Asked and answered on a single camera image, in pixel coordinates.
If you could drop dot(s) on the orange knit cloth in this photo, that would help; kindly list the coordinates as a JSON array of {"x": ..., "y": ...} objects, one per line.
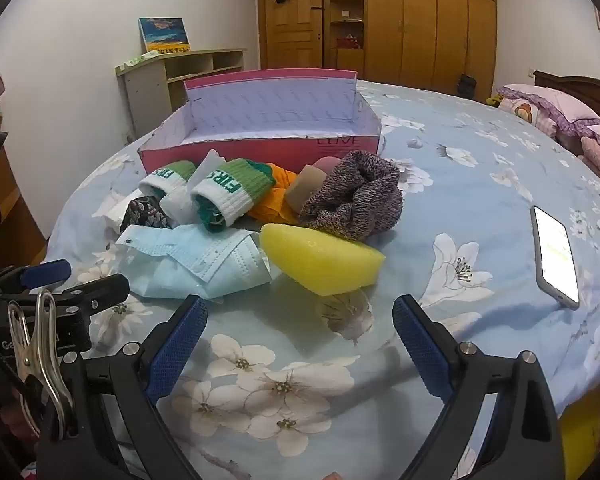
[{"x": 275, "y": 195}]

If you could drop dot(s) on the dark wooden headboard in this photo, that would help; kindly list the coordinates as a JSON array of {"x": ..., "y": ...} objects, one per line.
[{"x": 595, "y": 90}]

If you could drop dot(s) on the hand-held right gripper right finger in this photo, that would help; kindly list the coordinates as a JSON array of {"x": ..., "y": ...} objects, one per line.
[{"x": 425, "y": 345}]

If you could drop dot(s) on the wooden door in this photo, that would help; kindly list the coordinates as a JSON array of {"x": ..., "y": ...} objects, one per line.
[{"x": 290, "y": 25}]

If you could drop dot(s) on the white cloth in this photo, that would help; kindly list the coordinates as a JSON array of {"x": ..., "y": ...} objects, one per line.
[{"x": 180, "y": 205}]

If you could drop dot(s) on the beige makeup sponge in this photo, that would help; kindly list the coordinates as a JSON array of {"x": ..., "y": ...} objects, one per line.
[{"x": 302, "y": 187}]

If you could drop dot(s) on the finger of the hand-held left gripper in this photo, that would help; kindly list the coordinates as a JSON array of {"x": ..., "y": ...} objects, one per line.
[
  {"x": 100, "y": 290},
  {"x": 45, "y": 272}
]

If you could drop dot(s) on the blue and yellow painting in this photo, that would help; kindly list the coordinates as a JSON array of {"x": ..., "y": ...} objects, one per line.
[{"x": 162, "y": 35}]

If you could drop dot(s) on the grey knit sock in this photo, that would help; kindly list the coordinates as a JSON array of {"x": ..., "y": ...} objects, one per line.
[{"x": 350, "y": 195}]

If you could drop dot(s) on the dark patterned cloth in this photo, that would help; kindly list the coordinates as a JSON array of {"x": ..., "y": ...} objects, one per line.
[{"x": 145, "y": 212}]

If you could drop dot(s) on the smartphone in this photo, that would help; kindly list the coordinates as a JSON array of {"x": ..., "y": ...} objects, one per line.
[{"x": 555, "y": 255}]

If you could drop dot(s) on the yellow item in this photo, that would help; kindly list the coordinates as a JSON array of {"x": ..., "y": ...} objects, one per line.
[{"x": 493, "y": 100}]

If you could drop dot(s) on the blue floral bedsheet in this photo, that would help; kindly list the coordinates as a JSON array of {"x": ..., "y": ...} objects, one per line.
[{"x": 480, "y": 185}]

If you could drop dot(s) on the wooden desk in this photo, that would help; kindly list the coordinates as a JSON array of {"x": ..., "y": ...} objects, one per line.
[{"x": 15, "y": 220}]

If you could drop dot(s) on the yellow cloth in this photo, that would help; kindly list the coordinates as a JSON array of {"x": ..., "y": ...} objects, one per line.
[{"x": 580, "y": 440}]

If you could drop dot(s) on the wooden wardrobe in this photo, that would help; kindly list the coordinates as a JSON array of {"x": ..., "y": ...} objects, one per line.
[{"x": 430, "y": 25}]

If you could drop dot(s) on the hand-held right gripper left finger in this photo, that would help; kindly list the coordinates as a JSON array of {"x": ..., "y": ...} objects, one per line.
[{"x": 175, "y": 345}]

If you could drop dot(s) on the pink makeup sponge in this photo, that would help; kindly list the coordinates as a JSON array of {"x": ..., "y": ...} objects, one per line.
[{"x": 327, "y": 163}]

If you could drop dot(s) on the green and white sock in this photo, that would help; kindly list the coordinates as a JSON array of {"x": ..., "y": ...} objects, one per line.
[
  {"x": 230, "y": 187},
  {"x": 172, "y": 172}
]

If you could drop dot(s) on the beige shelf unit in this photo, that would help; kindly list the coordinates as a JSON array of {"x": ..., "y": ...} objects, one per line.
[{"x": 145, "y": 90}]

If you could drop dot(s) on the green packet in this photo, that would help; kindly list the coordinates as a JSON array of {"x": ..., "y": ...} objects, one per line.
[{"x": 140, "y": 59}]

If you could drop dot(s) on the pink cartoon pillow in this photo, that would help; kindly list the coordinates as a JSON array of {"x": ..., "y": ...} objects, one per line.
[{"x": 545, "y": 105}]

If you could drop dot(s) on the yellow sponge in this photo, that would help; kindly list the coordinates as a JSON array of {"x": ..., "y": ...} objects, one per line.
[{"x": 320, "y": 260}]

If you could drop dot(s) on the blue face mask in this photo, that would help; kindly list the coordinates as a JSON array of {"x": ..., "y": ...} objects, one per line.
[{"x": 205, "y": 260}]

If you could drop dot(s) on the black bag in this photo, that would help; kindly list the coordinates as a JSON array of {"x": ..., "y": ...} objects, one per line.
[{"x": 465, "y": 86}]

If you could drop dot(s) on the pink cardboard box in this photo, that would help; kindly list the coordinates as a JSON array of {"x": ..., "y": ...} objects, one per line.
[{"x": 260, "y": 110}]

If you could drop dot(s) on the red ornaments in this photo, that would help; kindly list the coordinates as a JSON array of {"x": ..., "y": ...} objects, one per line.
[{"x": 350, "y": 41}]

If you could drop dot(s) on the metal spring clip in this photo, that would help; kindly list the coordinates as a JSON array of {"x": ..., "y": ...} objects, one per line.
[{"x": 45, "y": 320}]

